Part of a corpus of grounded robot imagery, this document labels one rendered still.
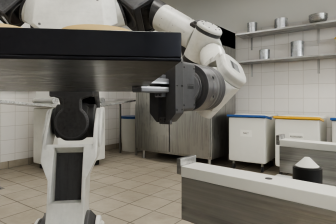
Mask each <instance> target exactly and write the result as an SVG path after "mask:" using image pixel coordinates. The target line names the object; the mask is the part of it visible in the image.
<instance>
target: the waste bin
mask: <svg viewBox="0 0 336 224"><path fill-rule="evenodd" d="M121 143H122V151H124V152H135V115H123V116H121Z"/></svg>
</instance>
